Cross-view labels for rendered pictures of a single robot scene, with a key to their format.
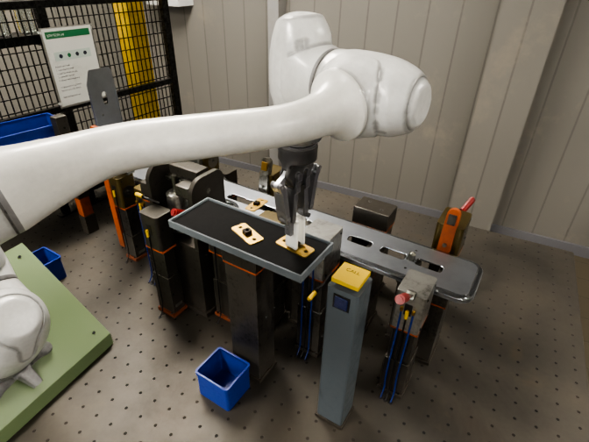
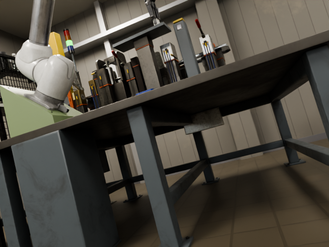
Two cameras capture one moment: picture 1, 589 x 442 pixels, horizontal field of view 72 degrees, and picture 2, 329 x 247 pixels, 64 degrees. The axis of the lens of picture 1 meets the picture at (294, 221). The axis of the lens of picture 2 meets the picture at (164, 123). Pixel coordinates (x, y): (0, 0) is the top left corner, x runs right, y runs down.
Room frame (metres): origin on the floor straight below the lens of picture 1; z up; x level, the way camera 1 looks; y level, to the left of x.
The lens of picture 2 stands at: (-0.84, 0.42, 0.45)
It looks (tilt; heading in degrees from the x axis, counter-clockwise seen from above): 5 degrees up; 349
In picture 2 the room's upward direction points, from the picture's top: 15 degrees counter-clockwise
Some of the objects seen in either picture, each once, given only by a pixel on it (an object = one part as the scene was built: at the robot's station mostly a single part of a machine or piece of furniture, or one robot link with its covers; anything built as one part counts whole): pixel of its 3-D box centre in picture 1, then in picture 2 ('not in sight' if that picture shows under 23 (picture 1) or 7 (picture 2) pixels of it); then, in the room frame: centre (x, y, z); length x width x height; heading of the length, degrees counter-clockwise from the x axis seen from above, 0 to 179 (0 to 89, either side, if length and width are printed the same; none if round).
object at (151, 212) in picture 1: (160, 266); (107, 96); (0.98, 0.41, 0.89); 0.09 x 0.08 x 0.38; 149
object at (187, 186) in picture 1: (193, 238); (117, 88); (1.05, 0.32, 0.94); 0.18 x 0.13 x 0.49; 59
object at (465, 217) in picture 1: (443, 264); not in sight; (1.04, -0.48, 0.88); 0.14 x 0.09 x 0.36; 149
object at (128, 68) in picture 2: (224, 268); (135, 89); (0.97, 0.21, 0.89); 0.12 x 0.07 x 0.38; 149
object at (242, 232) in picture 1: (247, 231); not in sight; (0.77, 0.11, 1.17); 0.08 x 0.04 x 0.01; 38
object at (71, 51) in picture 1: (74, 66); not in sight; (1.79, 0.94, 1.30); 0.23 x 0.02 x 0.31; 149
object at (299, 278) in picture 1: (247, 234); (141, 38); (0.77, 0.11, 1.16); 0.37 x 0.14 x 0.02; 59
